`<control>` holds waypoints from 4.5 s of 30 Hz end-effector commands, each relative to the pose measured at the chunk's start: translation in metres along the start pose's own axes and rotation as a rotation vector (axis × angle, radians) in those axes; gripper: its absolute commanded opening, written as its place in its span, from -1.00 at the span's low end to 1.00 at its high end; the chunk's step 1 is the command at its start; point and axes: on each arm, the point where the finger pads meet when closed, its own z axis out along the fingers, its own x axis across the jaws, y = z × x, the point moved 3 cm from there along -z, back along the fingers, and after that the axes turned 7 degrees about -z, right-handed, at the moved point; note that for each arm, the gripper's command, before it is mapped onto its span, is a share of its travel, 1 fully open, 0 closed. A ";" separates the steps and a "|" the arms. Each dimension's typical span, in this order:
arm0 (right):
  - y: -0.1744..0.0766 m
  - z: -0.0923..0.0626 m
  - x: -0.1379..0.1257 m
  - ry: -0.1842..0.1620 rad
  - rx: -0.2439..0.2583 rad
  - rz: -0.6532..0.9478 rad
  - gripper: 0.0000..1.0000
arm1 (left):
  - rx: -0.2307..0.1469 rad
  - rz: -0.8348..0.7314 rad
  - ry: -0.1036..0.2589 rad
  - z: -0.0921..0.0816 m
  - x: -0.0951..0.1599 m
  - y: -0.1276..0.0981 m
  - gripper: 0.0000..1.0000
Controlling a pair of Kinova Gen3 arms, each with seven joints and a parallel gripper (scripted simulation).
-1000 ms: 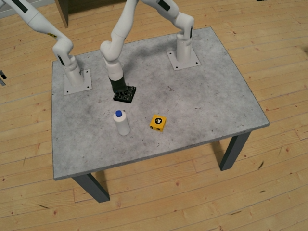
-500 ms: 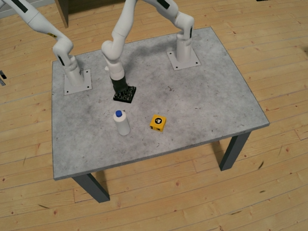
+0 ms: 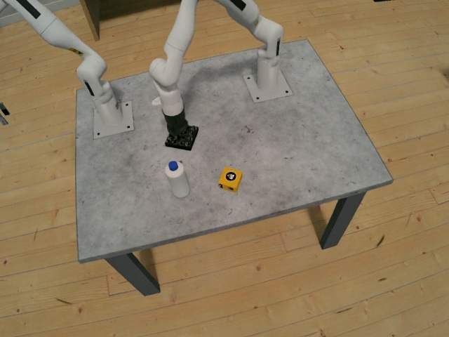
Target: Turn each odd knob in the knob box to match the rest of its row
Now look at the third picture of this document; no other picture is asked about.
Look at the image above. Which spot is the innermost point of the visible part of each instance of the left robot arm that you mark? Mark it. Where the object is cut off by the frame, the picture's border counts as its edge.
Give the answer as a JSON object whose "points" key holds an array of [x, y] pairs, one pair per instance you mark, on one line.
{"points": [[165, 74]]}

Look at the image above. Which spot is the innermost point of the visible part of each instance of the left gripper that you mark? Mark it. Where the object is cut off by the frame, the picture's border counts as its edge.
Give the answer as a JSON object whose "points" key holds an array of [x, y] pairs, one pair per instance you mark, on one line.
{"points": [[174, 115]]}

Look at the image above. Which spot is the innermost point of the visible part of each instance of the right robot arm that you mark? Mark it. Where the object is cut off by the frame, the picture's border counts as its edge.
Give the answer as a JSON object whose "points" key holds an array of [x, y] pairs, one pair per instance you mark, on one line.
{"points": [[89, 72]]}

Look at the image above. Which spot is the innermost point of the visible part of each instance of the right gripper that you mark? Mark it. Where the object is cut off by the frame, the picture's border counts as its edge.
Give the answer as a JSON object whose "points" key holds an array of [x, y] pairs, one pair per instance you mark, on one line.
{"points": [[6, 112]]}

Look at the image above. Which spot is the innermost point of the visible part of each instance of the white bottle with blue cap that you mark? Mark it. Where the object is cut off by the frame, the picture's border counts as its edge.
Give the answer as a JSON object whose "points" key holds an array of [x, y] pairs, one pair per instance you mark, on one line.
{"points": [[175, 173]]}

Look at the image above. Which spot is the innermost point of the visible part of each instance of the black knob panel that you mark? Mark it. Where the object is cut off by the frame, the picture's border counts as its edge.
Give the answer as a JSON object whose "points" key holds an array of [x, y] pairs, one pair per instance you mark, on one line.
{"points": [[187, 139]]}

